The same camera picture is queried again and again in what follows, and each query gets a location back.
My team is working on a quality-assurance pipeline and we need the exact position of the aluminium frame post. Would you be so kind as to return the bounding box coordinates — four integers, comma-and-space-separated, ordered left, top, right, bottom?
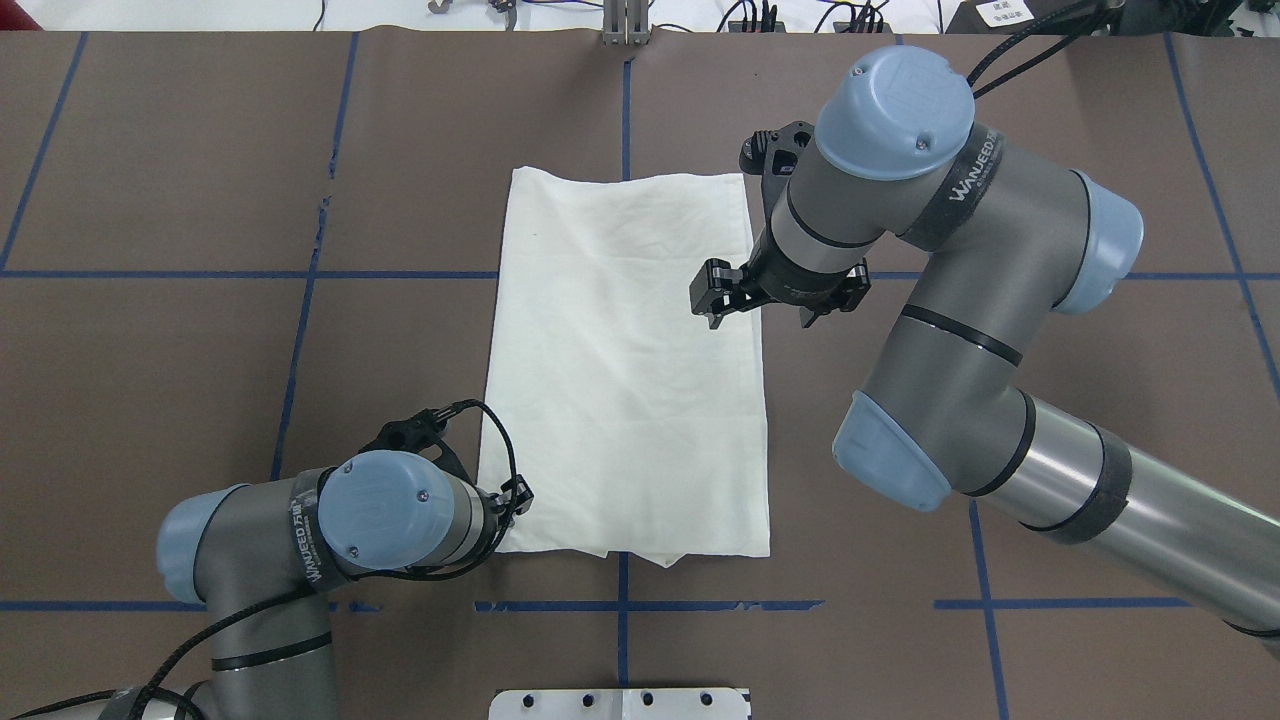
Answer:
600, 0, 652, 47

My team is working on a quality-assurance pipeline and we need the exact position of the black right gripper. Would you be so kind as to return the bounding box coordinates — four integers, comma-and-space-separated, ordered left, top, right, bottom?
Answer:
707, 232, 870, 331

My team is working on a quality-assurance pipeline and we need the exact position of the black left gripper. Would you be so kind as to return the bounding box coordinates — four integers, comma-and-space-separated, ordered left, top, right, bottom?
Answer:
479, 478, 535, 553

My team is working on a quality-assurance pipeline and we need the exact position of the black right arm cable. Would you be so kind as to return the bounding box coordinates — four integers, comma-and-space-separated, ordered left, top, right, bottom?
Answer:
966, 0, 1121, 101

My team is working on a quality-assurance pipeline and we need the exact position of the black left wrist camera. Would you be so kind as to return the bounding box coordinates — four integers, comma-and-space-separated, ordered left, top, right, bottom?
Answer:
358, 400, 475, 486

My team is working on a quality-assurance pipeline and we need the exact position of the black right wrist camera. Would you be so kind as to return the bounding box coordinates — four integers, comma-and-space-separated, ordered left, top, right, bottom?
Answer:
689, 258, 748, 318

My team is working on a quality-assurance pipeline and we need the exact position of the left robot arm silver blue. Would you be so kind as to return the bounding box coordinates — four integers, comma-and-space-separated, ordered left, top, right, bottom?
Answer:
101, 450, 532, 719

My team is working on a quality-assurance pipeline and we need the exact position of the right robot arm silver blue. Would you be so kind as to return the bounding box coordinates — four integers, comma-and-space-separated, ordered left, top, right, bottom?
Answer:
689, 45, 1279, 653

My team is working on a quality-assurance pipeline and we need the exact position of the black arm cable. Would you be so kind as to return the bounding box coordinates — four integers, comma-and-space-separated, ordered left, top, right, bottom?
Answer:
966, 0, 1121, 101
0, 400, 521, 720

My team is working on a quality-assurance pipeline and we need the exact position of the cream long-sleeve cat shirt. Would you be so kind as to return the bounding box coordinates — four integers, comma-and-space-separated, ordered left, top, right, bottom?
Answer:
484, 167, 771, 568

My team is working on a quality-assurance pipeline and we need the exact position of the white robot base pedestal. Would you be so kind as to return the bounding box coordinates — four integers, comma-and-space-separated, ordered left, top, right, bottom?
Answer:
488, 687, 753, 719

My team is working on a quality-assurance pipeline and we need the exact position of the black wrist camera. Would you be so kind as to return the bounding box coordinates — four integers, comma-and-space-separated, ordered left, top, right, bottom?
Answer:
358, 400, 475, 486
689, 258, 748, 318

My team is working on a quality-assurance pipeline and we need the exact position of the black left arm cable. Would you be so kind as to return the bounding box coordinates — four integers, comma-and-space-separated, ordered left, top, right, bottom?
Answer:
0, 400, 521, 720

